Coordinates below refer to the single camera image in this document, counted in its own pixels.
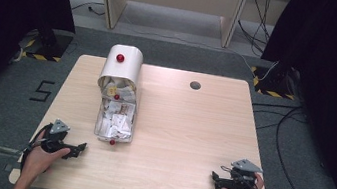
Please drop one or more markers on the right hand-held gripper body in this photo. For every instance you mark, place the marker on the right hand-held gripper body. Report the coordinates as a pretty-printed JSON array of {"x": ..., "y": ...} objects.
[{"x": 239, "y": 181}]

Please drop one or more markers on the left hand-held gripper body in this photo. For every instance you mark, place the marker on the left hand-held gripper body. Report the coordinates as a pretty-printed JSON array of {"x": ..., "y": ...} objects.
[{"x": 56, "y": 142}]

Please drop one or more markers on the person's left hand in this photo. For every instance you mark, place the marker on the person's left hand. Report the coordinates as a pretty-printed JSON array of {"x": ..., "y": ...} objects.
[{"x": 40, "y": 159}]

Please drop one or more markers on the pile of crumpled paper scraps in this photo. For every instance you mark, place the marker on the pile of crumpled paper scraps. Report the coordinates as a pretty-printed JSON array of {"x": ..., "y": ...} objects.
[
  {"x": 121, "y": 89},
  {"x": 115, "y": 120}
]

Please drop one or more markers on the short white drawer red knob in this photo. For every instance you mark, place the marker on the short white drawer red knob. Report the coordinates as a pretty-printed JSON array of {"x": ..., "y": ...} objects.
[{"x": 118, "y": 92}]

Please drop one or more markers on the white cabinet with red knob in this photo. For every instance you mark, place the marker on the white cabinet with red knob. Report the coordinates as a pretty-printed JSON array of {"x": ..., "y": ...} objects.
[{"x": 122, "y": 65}]

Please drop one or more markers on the striped black stand base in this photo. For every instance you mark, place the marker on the striped black stand base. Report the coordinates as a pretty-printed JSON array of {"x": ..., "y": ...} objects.
[
  {"x": 49, "y": 48},
  {"x": 274, "y": 85}
]

